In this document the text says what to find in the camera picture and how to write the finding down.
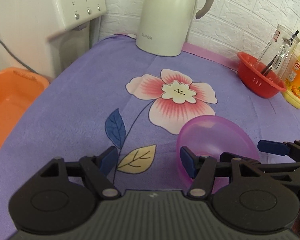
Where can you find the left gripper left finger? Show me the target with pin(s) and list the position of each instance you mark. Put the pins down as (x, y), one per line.
(95, 171)

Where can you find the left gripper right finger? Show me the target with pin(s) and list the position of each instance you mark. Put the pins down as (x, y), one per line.
(201, 170)

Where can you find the white water dispenser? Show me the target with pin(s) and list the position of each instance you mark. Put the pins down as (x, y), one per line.
(46, 36)

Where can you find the orange plastic basin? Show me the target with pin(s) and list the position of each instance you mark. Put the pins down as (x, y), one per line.
(18, 90)

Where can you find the red plastic basket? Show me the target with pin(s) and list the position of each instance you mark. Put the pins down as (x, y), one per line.
(263, 86)

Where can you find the black stirring stick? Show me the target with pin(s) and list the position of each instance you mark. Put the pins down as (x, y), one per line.
(283, 52)

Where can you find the glass pitcher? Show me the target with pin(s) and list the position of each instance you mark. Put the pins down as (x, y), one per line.
(272, 48)

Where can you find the purple plastic bowl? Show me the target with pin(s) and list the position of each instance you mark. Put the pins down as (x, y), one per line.
(211, 135)

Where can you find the purple floral tablecloth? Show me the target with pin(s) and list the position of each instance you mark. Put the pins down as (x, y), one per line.
(68, 119)

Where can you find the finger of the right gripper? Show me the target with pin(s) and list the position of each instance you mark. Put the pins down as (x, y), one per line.
(226, 158)
(272, 147)

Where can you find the yellow detergent bottle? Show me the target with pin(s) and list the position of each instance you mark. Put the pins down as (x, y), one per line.
(292, 84)

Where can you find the white thermos jug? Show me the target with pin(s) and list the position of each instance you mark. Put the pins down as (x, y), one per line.
(164, 25)

